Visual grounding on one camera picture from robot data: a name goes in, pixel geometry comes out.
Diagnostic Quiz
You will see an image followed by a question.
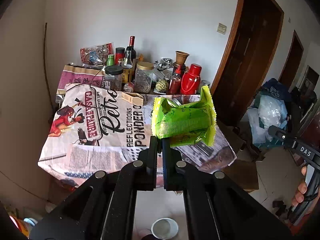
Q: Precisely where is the green snack wrapper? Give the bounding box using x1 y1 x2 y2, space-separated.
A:
151 86 216 147

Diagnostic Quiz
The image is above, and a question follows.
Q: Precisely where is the brown cardboard box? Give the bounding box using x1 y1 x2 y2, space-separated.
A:
121 92 144 106

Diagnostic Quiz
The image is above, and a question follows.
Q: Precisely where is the right hand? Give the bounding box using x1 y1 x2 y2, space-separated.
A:
291 180 308 206

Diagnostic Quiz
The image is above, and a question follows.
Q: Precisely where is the blue plastic bags pile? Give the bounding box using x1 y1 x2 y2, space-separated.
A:
246 78 292 148

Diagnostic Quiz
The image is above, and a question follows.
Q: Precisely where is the printed newspaper tablecloth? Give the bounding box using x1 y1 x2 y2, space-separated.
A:
37 82 238 188

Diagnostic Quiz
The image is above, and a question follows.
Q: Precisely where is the small red can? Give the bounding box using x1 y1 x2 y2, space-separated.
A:
123 82 135 93

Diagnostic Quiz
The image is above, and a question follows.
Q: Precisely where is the red thermos flask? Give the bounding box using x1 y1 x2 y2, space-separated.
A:
180 63 202 95

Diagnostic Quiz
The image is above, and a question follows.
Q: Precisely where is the red sauce squeeze bottle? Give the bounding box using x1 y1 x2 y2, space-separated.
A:
169 67 181 94

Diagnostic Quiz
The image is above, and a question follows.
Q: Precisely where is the black lid glass jar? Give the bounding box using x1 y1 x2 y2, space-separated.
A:
105 65 123 91

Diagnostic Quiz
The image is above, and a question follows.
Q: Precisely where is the pink paper bag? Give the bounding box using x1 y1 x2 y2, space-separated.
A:
56 65 105 95

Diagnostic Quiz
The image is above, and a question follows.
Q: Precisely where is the green custard apple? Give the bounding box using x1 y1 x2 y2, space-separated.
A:
155 79 169 93

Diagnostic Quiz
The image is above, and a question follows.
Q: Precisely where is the gold lid glass jar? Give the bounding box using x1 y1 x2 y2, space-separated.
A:
134 61 153 94

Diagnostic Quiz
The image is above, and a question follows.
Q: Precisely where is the clear liquor bottle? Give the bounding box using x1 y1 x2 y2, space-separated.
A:
122 50 133 83

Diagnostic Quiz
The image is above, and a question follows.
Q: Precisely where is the dark wooden door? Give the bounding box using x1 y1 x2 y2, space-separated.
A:
210 0 284 126

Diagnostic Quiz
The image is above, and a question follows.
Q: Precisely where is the green cap bottle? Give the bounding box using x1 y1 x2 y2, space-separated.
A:
106 54 115 67

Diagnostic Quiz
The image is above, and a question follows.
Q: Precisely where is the red snack bag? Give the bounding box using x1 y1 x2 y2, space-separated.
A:
80 43 113 65

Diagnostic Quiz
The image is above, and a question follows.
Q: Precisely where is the brown clay vase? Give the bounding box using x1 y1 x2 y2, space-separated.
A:
176 50 189 65

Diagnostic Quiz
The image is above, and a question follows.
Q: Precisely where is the red wine bottle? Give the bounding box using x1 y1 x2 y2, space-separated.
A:
125 36 137 62

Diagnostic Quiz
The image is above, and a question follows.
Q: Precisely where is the wall light switch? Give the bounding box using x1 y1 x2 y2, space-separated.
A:
217 23 227 35

